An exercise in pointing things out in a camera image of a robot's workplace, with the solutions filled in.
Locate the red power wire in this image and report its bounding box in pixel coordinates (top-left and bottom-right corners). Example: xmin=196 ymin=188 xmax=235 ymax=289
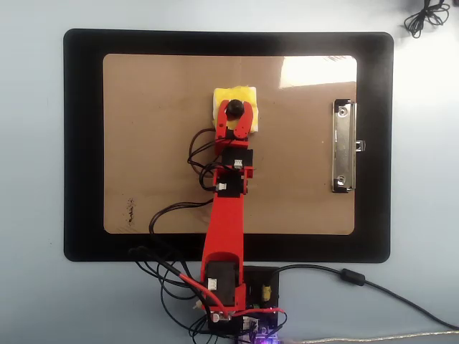
xmin=168 ymin=267 xmax=288 ymax=333

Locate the coiled black cable bundle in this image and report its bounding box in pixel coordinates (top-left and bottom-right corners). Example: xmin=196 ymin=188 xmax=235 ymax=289
xmin=403 ymin=0 xmax=451 ymax=39

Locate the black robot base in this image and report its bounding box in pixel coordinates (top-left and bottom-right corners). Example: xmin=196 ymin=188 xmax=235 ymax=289
xmin=207 ymin=265 xmax=281 ymax=338

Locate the silver USB cable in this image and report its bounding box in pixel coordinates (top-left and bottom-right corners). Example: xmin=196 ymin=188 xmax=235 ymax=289
xmin=286 ymin=331 xmax=459 ymax=344

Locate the brown clipboard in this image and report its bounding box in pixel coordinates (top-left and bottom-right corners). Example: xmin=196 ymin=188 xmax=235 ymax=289
xmin=103 ymin=53 xmax=359 ymax=237

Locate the black mat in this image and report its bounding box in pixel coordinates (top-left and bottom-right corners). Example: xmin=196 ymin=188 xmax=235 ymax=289
xmin=63 ymin=28 xmax=394 ymax=263

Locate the yellow sponge with black knob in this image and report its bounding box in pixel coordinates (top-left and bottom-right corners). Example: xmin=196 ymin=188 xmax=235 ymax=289
xmin=210 ymin=85 xmax=260 ymax=136

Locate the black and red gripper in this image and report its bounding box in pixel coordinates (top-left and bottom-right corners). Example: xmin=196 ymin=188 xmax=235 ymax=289
xmin=214 ymin=99 xmax=255 ymax=170

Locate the silver metal clipboard clip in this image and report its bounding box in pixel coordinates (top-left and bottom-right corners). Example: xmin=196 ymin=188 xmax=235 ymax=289
xmin=330 ymin=98 xmax=366 ymax=194

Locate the black power cable with ferrite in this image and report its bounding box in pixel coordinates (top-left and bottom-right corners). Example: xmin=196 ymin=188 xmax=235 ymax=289
xmin=272 ymin=264 xmax=459 ymax=330

